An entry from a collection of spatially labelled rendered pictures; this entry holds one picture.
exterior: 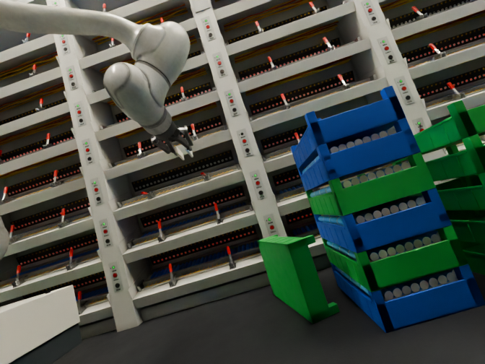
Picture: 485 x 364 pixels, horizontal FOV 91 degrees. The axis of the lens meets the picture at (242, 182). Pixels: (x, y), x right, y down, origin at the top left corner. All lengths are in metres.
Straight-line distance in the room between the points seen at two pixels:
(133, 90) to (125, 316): 0.92
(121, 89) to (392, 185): 0.63
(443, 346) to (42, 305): 0.68
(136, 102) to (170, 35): 0.21
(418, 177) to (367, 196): 0.11
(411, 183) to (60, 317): 0.73
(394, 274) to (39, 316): 0.65
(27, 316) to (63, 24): 0.63
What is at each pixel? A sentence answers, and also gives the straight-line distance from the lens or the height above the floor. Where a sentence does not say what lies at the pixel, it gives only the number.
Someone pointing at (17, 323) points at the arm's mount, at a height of 0.25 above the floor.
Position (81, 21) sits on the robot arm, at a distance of 0.81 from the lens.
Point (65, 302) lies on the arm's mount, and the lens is 0.61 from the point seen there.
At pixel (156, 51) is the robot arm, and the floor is 0.76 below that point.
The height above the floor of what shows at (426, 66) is 0.67.
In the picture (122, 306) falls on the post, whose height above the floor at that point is 0.09.
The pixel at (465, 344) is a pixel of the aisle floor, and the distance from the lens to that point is 0.59.
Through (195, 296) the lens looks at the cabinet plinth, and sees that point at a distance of 1.15.
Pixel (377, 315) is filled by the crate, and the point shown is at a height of 0.03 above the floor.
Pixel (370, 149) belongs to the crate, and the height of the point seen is 0.36.
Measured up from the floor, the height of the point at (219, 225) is 0.30.
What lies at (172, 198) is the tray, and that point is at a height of 0.47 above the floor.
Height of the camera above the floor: 0.30
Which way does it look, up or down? 8 degrees up
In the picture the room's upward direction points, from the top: 17 degrees counter-clockwise
